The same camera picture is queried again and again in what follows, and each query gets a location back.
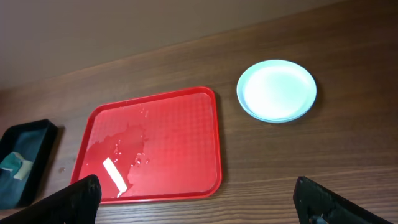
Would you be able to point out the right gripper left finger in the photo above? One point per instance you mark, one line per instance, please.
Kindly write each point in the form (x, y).
(76, 204)

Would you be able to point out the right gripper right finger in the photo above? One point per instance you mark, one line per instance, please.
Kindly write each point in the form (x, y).
(316, 204)

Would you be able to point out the teal plate top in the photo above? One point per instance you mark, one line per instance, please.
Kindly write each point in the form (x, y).
(296, 115)

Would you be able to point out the white plate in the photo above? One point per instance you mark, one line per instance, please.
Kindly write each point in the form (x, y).
(276, 88)

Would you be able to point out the yellow green sponge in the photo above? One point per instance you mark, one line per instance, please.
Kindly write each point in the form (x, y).
(18, 167)

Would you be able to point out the red plastic tray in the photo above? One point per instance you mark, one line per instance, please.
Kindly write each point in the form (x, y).
(153, 148)

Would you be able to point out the black water tray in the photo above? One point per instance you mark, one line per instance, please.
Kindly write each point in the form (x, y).
(25, 150)

